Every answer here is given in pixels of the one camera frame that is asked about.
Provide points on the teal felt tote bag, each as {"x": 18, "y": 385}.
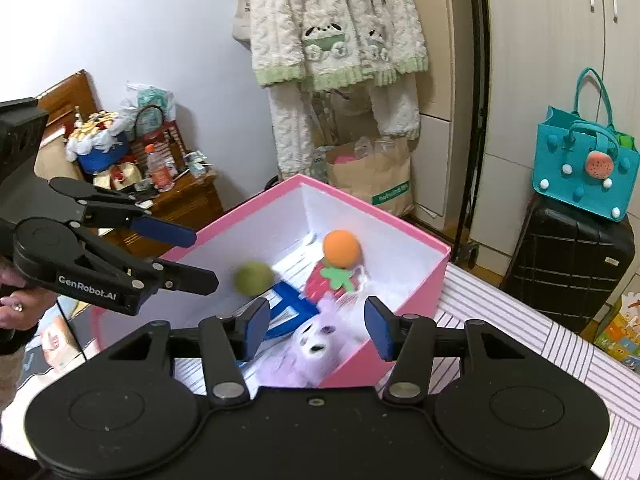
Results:
{"x": 560, "y": 160}

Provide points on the beige cabinet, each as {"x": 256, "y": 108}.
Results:
{"x": 440, "y": 160}

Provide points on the white green fleece robe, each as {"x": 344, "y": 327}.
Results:
{"x": 300, "y": 10}

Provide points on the orange label plastic bottle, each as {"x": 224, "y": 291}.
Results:
{"x": 160, "y": 172}

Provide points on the orange soft ball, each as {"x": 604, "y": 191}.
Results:
{"x": 341, "y": 247}

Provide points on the white hanging hat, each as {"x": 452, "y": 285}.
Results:
{"x": 242, "y": 15}

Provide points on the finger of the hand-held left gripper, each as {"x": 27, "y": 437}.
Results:
{"x": 190, "y": 280}
{"x": 165, "y": 230}

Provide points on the white wardrobe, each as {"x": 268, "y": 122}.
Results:
{"x": 540, "y": 60}

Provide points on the pink cloth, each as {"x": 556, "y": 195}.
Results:
{"x": 344, "y": 159}

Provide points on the red plush strawberry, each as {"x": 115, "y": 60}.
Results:
{"x": 317, "y": 285}

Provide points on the wooden cabinet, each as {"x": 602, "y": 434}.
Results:
{"x": 190, "y": 205}

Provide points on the white crumpled plastic bag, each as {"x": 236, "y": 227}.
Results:
{"x": 150, "y": 97}

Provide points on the blue wrapped bouquet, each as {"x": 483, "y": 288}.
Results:
{"x": 100, "y": 157}

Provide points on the wicker basket with bag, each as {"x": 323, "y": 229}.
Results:
{"x": 165, "y": 140}

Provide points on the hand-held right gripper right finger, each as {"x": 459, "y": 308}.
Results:
{"x": 380, "y": 332}

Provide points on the blue and white soft toy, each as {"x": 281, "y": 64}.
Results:
{"x": 287, "y": 292}

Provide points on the purple plush toy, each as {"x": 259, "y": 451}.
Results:
{"x": 320, "y": 340}

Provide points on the person's left forearm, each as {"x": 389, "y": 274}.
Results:
{"x": 12, "y": 375}

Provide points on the green soft ball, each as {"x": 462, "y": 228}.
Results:
{"x": 254, "y": 278}

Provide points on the colourful gift bag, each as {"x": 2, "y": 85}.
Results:
{"x": 620, "y": 335}

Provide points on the brown paper bag green label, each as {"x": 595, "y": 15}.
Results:
{"x": 370, "y": 180}

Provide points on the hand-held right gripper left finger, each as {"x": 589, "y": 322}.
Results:
{"x": 257, "y": 325}

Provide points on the clear plastic wrap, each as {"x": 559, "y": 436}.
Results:
{"x": 375, "y": 146}

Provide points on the striped bed sheet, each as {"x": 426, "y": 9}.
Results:
{"x": 525, "y": 340}

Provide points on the black metal frame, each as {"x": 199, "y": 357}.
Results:
{"x": 477, "y": 110}

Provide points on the black suitcase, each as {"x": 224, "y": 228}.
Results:
{"x": 550, "y": 260}

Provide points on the pink cardboard box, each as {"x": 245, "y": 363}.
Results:
{"x": 240, "y": 222}

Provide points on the person's left hand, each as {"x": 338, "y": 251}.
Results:
{"x": 20, "y": 310}

